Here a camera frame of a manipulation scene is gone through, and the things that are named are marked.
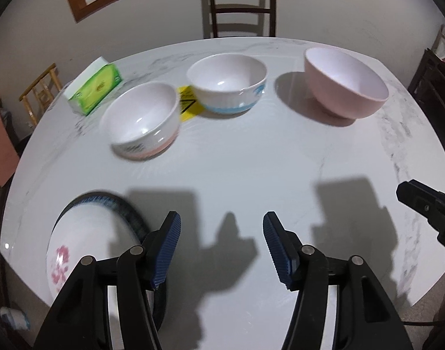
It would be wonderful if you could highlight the white plate with pink flowers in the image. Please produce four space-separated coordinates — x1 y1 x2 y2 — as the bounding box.
46 194 161 323

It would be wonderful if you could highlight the green tissue box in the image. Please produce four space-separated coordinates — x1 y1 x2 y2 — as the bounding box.
66 57 123 116

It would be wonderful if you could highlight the bamboo chair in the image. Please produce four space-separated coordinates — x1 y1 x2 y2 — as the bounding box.
19 63 62 126

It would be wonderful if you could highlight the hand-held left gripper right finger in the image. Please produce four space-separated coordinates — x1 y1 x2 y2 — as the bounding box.
262 211 414 350

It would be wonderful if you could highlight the round yellow warning sticker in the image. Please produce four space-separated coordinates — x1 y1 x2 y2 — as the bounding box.
177 85 205 123

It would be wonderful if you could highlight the white crumpled plastic bag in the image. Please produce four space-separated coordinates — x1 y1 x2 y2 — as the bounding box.
0 305 32 332

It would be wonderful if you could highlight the black cable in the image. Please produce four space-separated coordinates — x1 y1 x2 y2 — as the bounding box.
402 319 441 329

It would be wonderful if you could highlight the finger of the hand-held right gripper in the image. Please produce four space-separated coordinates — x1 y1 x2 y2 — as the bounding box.
396 179 445 256

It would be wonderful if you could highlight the white bowl with blue base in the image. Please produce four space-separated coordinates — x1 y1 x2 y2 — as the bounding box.
186 53 268 115

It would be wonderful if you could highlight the dark wooden ladder-back chair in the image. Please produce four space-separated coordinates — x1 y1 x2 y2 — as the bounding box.
202 0 277 39

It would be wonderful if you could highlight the large blue floral plate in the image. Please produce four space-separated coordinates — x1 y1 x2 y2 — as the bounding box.
67 190 169 333

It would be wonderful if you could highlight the dark carved wooden chair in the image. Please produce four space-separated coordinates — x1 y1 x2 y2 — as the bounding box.
408 48 445 146

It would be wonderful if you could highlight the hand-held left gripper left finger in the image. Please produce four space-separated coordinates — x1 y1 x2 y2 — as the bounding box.
33 211 182 350

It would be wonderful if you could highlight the white bowl with pink base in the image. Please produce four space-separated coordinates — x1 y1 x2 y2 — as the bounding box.
100 82 182 160

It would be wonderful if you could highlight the orange cloth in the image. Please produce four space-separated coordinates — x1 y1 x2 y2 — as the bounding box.
0 91 20 195

